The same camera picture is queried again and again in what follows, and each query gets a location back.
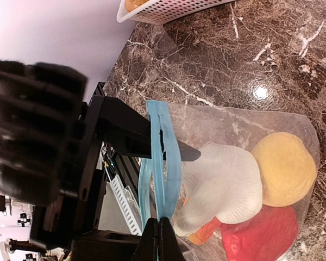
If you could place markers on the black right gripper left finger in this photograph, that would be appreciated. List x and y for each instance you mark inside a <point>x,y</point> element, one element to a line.
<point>147,248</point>

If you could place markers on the orange toy mango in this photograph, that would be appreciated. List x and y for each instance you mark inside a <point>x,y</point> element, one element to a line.
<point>205,232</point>

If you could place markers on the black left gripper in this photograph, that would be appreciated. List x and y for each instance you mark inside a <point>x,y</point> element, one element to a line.
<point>49,149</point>

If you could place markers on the brown toy potato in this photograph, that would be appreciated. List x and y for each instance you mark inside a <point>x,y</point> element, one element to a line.
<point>131,5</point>

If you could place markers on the red toy bell pepper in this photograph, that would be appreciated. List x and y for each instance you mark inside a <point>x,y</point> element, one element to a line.
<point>267,236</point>

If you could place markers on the white toy mushroom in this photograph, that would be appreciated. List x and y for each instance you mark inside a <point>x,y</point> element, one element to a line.
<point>224,182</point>

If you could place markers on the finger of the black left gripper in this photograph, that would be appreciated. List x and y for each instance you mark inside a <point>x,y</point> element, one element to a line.
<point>124,129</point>

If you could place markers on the white plastic mesh basket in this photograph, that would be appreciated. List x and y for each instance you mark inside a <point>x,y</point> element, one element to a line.
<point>161,12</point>

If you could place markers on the white slotted cable duct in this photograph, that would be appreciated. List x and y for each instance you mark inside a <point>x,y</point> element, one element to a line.
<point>128,205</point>

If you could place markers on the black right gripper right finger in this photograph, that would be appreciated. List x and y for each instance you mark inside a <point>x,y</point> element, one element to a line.
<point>168,248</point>

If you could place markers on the yellow orange toy peach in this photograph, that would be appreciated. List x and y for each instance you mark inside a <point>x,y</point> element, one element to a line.
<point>288,170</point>

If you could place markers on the clear zip bag blue zipper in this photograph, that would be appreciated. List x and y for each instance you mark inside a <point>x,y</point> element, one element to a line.
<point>179,131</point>

